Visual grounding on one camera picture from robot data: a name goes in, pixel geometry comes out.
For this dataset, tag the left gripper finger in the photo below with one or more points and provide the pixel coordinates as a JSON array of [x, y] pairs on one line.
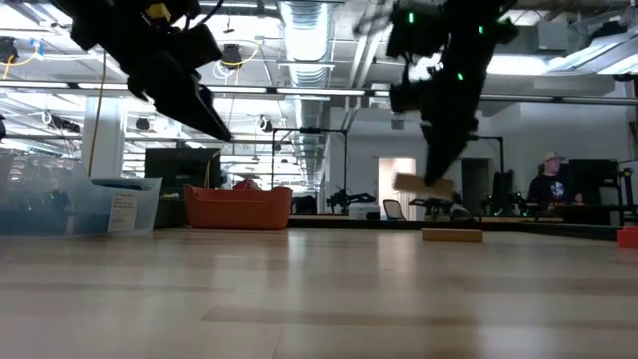
[[199, 117]]

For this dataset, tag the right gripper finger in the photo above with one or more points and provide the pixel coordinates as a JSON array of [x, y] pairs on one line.
[[433, 159], [456, 149]]

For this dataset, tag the natural wooden block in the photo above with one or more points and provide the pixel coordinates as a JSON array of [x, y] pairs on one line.
[[423, 185], [451, 235]]

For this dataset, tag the orange plastic building block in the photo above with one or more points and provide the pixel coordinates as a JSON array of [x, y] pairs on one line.
[[628, 238]]

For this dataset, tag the black background robot arm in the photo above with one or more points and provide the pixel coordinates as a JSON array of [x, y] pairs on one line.
[[349, 200], [433, 204], [513, 202]]

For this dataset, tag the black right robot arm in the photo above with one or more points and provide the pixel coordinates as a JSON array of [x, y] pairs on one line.
[[458, 25]]

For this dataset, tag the black monitor screen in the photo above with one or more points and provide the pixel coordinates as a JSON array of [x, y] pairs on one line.
[[182, 169]]

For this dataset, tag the black round ceiling fixture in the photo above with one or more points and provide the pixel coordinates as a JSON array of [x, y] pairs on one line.
[[230, 55]]

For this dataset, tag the office chair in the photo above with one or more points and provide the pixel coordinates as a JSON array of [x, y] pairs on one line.
[[393, 209]]

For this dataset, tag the small red object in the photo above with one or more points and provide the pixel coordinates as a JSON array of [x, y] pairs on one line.
[[245, 186]]

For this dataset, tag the white box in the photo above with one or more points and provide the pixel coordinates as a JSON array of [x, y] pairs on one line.
[[365, 212]]

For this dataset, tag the white square pillar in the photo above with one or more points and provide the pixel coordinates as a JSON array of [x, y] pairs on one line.
[[112, 149]]

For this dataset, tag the orange plastic bin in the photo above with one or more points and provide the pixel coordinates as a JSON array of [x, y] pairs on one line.
[[239, 207]]

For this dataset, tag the dark teal plastic bin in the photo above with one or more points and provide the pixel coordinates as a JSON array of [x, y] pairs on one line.
[[172, 213]]

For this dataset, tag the person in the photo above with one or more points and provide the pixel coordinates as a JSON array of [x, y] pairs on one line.
[[550, 187]]

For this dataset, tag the linear ceiling light bar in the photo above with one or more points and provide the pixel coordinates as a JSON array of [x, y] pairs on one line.
[[299, 91]]

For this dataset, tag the clear plastic storage bin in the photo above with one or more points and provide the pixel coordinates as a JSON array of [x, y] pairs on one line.
[[134, 204], [30, 194]]

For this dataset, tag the black equipment rack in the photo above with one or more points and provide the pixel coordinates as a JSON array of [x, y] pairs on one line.
[[595, 182]]

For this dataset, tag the black stand frame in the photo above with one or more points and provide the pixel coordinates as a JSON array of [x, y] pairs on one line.
[[491, 144], [309, 130]]

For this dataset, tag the black aluminium table frame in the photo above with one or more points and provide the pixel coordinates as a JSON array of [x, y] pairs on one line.
[[349, 224]]

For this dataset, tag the silver ventilation duct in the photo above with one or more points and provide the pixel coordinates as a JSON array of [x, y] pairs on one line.
[[306, 35]]

